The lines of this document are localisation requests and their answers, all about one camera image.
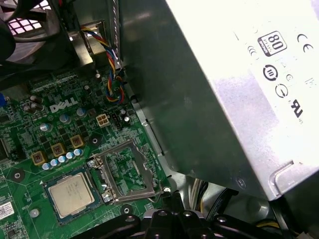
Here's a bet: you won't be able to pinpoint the yellow black power wires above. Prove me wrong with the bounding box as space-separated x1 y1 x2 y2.
189 179 307 239

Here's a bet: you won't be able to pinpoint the metal socket cover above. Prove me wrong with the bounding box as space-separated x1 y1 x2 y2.
88 139 165 205

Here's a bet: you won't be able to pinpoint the multicoloured fan wires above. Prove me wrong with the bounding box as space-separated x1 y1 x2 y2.
81 26 125 103

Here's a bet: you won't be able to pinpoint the silver CPU chip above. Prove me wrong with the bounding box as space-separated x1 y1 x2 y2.
47 173 97 218

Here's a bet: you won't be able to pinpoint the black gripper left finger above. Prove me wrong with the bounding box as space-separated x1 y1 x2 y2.
107 190 175 239

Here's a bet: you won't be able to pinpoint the wire locking lever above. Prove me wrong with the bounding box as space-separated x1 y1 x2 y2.
147 190 172 202

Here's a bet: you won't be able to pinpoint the grey power supply unit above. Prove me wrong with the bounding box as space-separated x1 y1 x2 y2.
119 0 319 202

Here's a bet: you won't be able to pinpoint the black case fan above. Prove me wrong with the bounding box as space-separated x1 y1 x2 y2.
0 0 75 83

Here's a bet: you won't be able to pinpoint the white four-pin power socket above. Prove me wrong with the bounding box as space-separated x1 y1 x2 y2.
96 114 111 129

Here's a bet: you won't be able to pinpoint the green motherboard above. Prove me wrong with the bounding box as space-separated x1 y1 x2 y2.
0 67 172 239

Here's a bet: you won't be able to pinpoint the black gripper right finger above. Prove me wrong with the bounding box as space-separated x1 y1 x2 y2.
173 191 295 239

